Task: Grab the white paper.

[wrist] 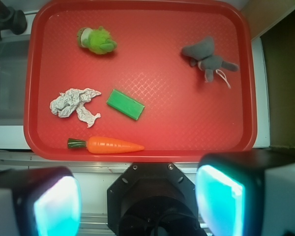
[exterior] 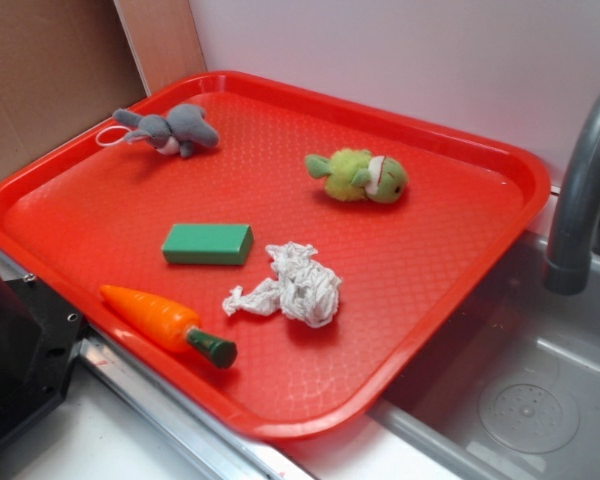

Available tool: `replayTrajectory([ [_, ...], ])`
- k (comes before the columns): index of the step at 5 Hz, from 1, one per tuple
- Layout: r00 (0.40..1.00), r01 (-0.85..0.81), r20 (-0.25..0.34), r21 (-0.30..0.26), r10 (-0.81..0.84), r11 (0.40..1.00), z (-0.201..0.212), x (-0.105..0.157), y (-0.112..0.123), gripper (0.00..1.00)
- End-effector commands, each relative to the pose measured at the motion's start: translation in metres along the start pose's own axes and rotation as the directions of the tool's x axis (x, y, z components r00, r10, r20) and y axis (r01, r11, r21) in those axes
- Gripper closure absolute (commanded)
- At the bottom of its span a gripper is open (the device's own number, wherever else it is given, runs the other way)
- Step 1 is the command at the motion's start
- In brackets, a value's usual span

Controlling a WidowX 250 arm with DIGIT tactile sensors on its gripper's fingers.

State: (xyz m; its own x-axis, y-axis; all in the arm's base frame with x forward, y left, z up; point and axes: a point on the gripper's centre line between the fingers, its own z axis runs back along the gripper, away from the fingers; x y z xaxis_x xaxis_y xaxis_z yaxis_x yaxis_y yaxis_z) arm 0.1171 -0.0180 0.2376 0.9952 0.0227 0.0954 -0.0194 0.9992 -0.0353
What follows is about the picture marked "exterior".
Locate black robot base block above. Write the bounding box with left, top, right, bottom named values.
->
left=0, top=276, right=86, bottom=449

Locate crumpled white paper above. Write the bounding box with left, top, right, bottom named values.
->
left=222, top=242, right=342, bottom=328

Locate green plush turtle toy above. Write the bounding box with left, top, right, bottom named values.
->
left=304, top=148, right=409, bottom=204

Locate green rectangular block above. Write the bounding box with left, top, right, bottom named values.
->
left=162, top=224, right=254, bottom=266

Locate orange toy carrot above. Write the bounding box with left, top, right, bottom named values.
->
left=99, top=285, right=238, bottom=369

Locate grey plush elephant toy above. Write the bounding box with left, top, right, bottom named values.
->
left=96, top=103, right=220, bottom=159

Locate grey toy faucet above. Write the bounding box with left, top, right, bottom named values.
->
left=542, top=95, right=600, bottom=295

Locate grey toy sink basin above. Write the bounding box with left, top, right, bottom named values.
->
left=370, top=234, right=600, bottom=479

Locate brown cardboard panel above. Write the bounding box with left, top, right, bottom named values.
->
left=0, top=1, right=206, bottom=180

